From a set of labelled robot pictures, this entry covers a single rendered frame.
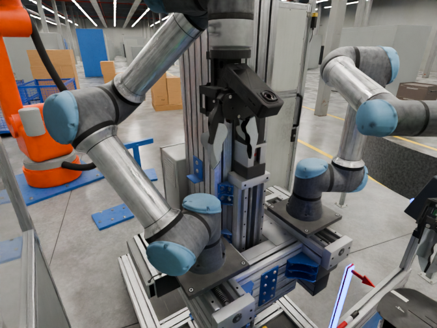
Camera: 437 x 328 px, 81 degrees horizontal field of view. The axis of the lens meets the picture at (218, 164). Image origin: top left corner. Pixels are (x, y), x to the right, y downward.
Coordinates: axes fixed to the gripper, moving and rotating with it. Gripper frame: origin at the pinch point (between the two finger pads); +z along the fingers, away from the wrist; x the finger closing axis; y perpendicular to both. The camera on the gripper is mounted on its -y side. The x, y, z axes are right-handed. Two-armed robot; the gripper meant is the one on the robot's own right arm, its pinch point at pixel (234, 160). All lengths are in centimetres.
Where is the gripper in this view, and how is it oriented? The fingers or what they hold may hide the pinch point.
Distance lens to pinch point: 50.7
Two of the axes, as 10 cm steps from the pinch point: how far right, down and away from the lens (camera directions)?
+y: -5.6, -3.5, 7.5
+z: 0.0, 9.1, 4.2
